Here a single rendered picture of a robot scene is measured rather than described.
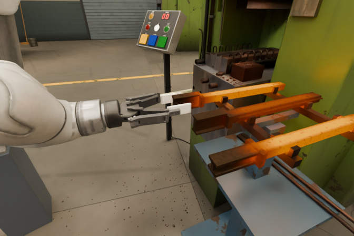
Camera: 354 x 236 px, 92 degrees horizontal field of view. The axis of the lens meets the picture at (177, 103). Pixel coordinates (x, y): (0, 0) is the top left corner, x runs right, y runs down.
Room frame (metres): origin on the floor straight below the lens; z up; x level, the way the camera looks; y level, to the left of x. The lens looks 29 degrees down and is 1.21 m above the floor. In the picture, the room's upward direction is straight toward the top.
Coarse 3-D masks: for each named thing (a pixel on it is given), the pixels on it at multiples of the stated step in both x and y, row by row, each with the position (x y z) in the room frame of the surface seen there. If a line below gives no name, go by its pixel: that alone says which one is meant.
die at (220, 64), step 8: (256, 48) 1.11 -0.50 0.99; (208, 56) 1.00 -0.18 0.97; (216, 56) 0.93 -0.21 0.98; (224, 56) 0.89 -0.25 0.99; (232, 56) 0.90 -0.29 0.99; (256, 56) 0.92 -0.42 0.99; (264, 56) 0.94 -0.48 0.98; (208, 64) 0.99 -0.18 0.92; (216, 64) 0.92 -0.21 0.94; (224, 64) 0.86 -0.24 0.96; (272, 64) 0.97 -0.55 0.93
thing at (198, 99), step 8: (240, 88) 0.53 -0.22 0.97; (248, 88) 0.53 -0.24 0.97; (256, 88) 0.53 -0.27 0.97; (264, 88) 0.54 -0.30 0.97; (280, 88) 0.57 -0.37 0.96; (176, 96) 0.45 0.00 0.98; (184, 96) 0.45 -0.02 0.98; (192, 96) 0.46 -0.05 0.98; (200, 96) 0.46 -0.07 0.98; (208, 96) 0.47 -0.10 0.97; (216, 96) 0.48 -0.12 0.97; (232, 96) 0.50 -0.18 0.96; (240, 96) 0.51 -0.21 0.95; (176, 104) 0.45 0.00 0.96; (192, 104) 0.46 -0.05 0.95; (200, 104) 0.46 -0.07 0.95
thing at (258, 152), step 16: (304, 128) 0.31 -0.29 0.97; (320, 128) 0.31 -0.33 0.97; (336, 128) 0.31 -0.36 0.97; (352, 128) 0.34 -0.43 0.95; (256, 144) 0.25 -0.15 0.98; (272, 144) 0.26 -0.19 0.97; (288, 144) 0.26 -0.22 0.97; (304, 144) 0.28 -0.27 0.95; (224, 160) 0.22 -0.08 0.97; (240, 160) 0.22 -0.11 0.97; (256, 160) 0.23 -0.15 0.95
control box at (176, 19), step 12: (156, 12) 1.43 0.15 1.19; (168, 12) 1.35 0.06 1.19; (180, 12) 1.29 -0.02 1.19; (144, 24) 1.46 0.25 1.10; (156, 24) 1.37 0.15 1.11; (168, 24) 1.30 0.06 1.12; (180, 24) 1.29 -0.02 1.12; (168, 36) 1.24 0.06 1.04; (144, 48) 1.43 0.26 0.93; (156, 48) 1.26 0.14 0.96; (168, 48) 1.19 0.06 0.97
